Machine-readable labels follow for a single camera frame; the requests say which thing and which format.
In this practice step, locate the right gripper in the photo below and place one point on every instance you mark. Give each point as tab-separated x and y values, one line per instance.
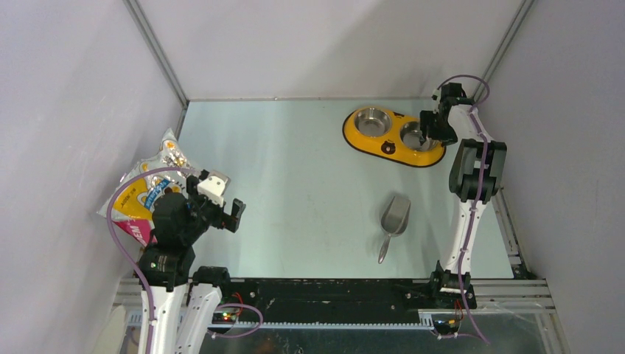
426	119

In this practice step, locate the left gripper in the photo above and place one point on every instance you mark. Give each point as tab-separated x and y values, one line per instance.
231	220

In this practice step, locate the yellow double pet bowl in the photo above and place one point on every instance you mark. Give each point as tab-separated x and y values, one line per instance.
391	135

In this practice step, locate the metal food scoop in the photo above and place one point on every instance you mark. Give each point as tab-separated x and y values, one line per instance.
393	222

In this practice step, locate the pet food bag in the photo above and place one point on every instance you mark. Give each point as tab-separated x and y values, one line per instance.
164	172

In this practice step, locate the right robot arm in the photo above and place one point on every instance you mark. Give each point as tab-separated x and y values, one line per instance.
475	177

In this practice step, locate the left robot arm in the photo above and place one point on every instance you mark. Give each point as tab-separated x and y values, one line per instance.
179	220

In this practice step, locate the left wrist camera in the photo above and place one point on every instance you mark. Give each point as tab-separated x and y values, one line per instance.
214	187

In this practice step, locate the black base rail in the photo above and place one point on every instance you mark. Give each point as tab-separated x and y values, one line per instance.
340	302

